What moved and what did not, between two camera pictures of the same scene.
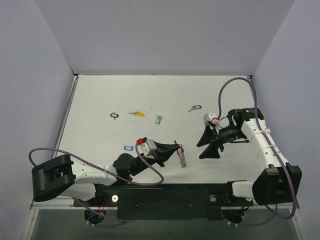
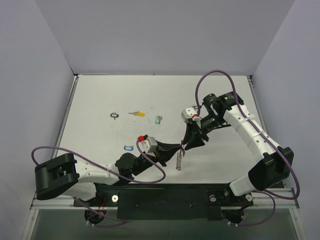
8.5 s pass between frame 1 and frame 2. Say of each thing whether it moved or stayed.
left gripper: stayed
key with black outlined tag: stayed
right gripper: moved
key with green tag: stayed
